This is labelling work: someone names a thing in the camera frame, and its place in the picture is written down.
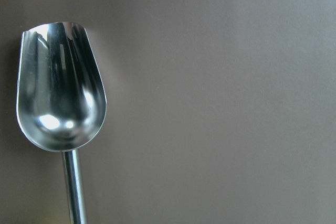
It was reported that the steel metal scoop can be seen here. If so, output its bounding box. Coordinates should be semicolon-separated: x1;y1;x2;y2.
16;22;107;223

